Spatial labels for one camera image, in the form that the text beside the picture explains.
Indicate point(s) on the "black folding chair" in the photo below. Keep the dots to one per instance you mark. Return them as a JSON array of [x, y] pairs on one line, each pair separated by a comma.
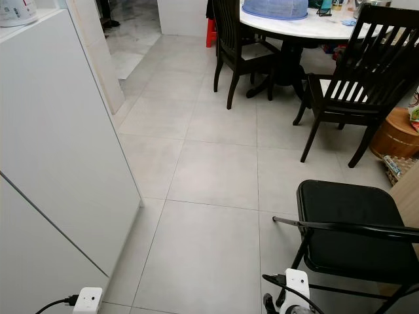
[[347, 222]]

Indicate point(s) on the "light wooden table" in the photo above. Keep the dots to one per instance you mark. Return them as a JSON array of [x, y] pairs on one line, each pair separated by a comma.
[[407, 209]]

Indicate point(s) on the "cardboard egg carton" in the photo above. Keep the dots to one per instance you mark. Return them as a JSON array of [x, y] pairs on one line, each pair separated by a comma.
[[399, 167]]

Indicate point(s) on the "dark wooden dining chair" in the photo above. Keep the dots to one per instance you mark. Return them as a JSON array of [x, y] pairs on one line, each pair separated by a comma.
[[340, 111], [224, 26]]

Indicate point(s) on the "brown wooden bucket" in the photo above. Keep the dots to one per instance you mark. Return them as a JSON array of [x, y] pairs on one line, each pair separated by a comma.
[[396, 134]]

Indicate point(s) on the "red green plastic bag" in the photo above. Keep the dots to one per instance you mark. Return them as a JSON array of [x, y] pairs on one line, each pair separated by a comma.
[[414, 112]]

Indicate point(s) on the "white cabinet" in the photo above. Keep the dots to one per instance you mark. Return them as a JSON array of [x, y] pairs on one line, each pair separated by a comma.
[[52, 131]]

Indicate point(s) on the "round white dining table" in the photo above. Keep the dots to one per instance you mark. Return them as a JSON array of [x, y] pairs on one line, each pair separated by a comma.
[[288, 27]]

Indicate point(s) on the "red plastic stool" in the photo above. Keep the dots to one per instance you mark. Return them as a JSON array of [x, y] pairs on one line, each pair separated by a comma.
[[211, 33]]

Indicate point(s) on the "blue cloth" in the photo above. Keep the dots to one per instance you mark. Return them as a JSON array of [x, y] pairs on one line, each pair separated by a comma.
[[348, 22]]

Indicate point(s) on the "blue mesh food cover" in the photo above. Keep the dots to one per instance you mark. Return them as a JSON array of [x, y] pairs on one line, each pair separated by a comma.
[[275, 8]]

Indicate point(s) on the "silver kettle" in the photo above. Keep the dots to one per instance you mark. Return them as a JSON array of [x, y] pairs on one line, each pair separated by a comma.
[[366, 8]]

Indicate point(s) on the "person's dark legs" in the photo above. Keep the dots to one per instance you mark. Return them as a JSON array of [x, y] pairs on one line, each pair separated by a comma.
[[108, 21]]

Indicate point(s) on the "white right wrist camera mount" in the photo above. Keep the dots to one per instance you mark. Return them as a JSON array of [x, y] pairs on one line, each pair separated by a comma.
[[297, 288]]

